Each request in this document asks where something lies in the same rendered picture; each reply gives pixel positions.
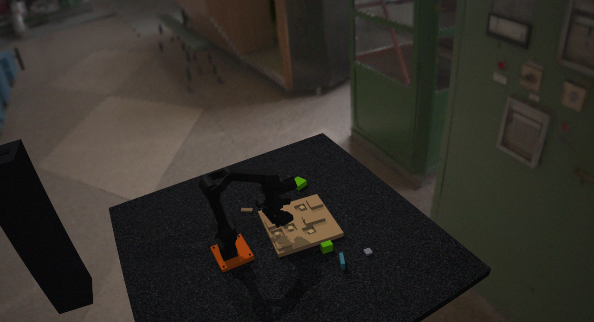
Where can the teal rectangular block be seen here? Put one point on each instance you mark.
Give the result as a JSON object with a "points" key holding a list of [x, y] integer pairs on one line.
{"points": [[341, 258]]}

